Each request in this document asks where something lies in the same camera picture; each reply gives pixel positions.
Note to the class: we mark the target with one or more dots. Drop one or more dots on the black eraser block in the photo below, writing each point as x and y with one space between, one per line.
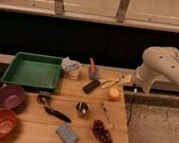
91 86

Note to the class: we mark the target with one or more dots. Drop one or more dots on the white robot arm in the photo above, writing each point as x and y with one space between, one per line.
157 61

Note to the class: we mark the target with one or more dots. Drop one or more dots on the grey cup with red tool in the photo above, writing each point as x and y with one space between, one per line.
92 70

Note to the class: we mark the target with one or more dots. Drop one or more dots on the yellow wooden piece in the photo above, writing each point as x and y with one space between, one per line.
107 82

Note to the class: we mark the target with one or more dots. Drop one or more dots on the crumpled white cloth in cup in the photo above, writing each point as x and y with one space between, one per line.
71 67

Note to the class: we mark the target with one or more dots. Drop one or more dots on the thin metal utensil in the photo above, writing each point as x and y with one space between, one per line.
107 114

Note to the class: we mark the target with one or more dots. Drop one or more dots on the orange fruit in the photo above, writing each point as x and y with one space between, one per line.
113 94

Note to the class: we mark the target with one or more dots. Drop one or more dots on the small metal cup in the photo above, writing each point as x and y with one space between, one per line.
82 109

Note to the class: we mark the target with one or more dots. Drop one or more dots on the dark grape bunch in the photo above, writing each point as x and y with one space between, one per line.
101 133

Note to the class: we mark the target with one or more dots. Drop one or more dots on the green plastic tray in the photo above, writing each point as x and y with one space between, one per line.
34 70

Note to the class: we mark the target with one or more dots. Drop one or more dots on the blue sponge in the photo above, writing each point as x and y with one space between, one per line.
66 134

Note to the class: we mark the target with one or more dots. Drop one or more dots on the purple bowl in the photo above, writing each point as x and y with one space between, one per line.
11 96

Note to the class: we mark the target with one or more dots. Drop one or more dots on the orange bowl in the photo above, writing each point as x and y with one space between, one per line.
8 121

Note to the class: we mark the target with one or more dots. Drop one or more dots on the right metal post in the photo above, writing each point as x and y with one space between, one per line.
121 11

